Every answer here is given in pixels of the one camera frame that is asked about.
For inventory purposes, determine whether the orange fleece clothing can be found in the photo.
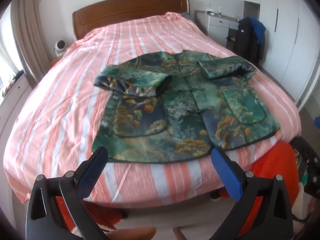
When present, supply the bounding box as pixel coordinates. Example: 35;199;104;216
54;141;307;238

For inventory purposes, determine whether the white wardrobe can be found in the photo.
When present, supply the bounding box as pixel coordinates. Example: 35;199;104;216
244;0;320;103

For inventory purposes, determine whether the pink striped bedsheet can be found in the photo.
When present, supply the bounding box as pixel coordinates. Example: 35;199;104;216
3;12;300;204

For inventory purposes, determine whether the small white fan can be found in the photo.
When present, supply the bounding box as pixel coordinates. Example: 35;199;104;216
54;40;67;57

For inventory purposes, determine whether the wooden nightstand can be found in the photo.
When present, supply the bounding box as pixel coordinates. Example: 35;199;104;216
49;56;63;68

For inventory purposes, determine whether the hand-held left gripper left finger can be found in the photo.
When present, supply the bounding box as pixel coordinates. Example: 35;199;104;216
25;146;108;240

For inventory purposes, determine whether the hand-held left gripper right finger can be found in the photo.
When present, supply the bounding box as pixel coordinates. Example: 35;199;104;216
211;148;293;240

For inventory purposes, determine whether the chair with dark clothes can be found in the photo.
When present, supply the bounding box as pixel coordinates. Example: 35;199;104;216
226;17;263;65

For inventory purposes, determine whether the white window cabinet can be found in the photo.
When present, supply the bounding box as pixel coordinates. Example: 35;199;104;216
0;72;33;143

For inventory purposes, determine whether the wooden headboard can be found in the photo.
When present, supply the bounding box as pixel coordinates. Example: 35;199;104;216
72;0;190;40

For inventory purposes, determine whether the white desk with drawers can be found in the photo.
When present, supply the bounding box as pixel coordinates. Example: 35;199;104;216
194;9;244;48

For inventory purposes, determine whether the green printed padded jacket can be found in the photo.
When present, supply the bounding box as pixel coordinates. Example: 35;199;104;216
92;50;280;165

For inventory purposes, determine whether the blue hanging garment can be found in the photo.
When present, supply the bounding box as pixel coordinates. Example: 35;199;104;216
246;17;267;45

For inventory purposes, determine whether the window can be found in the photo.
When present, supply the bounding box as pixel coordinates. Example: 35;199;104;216
0;12;23;85

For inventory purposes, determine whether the beige curtain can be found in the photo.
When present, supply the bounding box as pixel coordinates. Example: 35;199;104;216
10;0;50;85

